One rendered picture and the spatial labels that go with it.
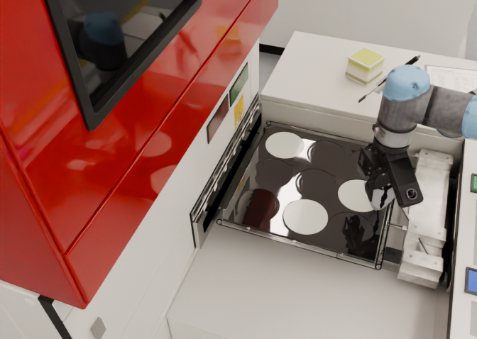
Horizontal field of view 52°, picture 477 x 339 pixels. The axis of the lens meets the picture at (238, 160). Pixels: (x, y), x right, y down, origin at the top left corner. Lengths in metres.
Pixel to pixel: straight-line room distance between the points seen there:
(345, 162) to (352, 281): 0.30
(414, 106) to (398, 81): 0.06
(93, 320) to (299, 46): 1.04
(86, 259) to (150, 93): 0.22
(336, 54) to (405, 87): 0.63
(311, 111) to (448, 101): 0.49
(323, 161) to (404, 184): 0.29
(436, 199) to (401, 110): 0.38
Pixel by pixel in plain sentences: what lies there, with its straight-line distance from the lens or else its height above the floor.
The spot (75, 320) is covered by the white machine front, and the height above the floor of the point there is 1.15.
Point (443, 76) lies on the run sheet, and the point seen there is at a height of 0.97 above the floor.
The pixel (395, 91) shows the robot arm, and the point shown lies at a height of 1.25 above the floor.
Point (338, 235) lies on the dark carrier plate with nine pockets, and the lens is 1.12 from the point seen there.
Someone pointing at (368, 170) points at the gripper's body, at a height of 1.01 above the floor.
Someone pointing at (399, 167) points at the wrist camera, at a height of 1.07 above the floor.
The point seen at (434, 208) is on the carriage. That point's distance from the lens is 1.24.
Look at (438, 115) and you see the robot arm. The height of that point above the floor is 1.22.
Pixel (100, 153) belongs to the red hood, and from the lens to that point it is 0.58.
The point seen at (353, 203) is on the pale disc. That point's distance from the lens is 1.18.
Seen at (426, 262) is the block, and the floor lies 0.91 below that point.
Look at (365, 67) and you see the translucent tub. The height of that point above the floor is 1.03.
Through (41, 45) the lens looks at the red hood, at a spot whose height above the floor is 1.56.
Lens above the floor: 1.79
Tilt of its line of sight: 45 degrees down
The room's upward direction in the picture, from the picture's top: 2 degrees counter-clockwise
